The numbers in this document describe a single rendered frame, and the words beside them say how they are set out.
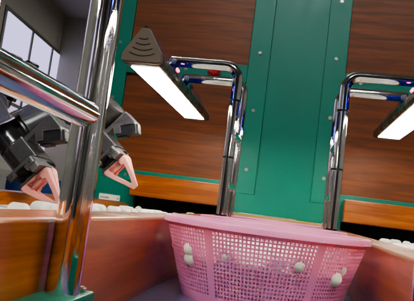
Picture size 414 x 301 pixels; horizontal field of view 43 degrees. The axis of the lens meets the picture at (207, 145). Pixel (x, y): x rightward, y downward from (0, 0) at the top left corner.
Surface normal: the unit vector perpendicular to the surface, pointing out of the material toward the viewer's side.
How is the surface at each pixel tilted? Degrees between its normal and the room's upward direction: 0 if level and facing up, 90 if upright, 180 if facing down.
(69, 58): 90
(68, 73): 90
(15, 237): 90
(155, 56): 90
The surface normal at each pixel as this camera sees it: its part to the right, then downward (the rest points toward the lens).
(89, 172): 0.67, 0.00
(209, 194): -0.15, -0.13
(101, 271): 0.98, 0.11
